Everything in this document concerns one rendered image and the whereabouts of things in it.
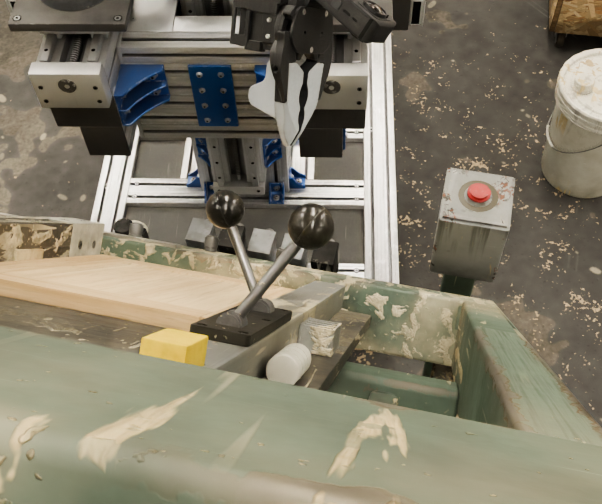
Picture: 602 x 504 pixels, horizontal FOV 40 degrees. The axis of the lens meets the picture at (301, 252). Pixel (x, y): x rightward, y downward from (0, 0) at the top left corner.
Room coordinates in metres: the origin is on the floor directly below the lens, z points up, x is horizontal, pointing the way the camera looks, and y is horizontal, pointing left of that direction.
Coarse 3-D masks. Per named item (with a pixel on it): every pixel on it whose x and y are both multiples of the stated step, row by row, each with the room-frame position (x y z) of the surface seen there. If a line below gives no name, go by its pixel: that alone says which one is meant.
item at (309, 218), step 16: (304, 208) 0.40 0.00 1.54; (320, 208) 0.40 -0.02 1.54; (288, 224) 0.39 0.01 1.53; (304, 224) 0.38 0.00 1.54; (320, 224) 0.38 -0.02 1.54; (304, 240) 0.37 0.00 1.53; (320, 240) 0.37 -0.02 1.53; (288, 256) 0.37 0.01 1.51; (272, 272) 0.36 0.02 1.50; (256, 288) 0.35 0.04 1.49; (240, 304) 0.35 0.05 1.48; (224, 320) 0.33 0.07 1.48; (240, 320) 0.33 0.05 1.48
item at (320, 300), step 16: (304, 288) 0.62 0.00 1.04; (320, 288) 0.64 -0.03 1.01; (336, 288) 0.66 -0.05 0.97; (288, 304) 0.49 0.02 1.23; (304, 304) 0.50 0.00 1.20; (320, 304) 0.53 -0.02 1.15; (336, 304) 0.64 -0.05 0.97; (304, 320) 0.46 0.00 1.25; (272, 336) 0.35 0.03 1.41; (288, 336) 0.40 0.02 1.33; (208, 352) 0.28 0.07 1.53; (224, 352) 0.28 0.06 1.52; (240, 352) 0.28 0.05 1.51; (256, 352) 0.31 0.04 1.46; (272, 352) 0.35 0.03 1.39; (224, 368) 0.25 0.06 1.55; (240, 368) 0.28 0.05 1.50; (256, 368) 0.31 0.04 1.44
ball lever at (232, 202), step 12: (216, 192) 0.50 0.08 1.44; (228, 192) 0.49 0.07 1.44; (216, 204) 0.48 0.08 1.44; (228, 204) 0.48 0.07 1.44; (240, 204) 0.48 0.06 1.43; (216, 216) 0.47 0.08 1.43; (228, 216) 0.47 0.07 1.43; (240, 216) 0.48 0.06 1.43; (228, 228) 0.47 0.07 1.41; (240, 240) 0.46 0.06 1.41; (240, 252) 0.45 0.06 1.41; (240, 264) 0.44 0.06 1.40; (252, 276) 0.43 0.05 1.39; (252, 288) 0.42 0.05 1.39; (264, 300) 0.41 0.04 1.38; (264, 312) 0.39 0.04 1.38
